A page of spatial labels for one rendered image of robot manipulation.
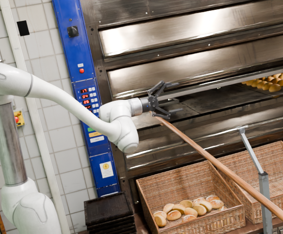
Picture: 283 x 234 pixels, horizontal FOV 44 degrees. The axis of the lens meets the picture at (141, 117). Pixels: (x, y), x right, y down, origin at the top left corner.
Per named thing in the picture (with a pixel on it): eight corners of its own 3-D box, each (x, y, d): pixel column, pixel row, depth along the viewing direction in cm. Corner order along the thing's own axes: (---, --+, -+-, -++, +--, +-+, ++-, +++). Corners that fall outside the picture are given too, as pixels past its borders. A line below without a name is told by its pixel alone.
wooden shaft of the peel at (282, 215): (293, 223, 117) (292, 215, 116) (285, 226, 116) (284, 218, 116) (152, 111, 278) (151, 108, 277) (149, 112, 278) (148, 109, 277)
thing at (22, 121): (10, 126, 218) (6, 110, 216) (27, 122, 220) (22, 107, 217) (9, 128, 211) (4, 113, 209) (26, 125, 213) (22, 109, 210)
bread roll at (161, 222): (160, 229, 225) (167, 229, 228) (164, 219, 225) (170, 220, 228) (152, 222, 233) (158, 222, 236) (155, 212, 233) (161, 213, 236)
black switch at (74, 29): (68, 37, 211) (65, 19, 208) (79, 35, 212) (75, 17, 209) (69, 37, 208) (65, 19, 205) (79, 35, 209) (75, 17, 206)
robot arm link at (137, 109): (129, 114, 180) (140, 112, 182) (133, 119, 172) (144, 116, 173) (125, 98, 178) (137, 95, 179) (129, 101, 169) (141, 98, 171)
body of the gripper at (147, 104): (137, 96, 178) (154, 92, 180) (140, 112, 181) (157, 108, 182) (140, 99, 171) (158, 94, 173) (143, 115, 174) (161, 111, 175)
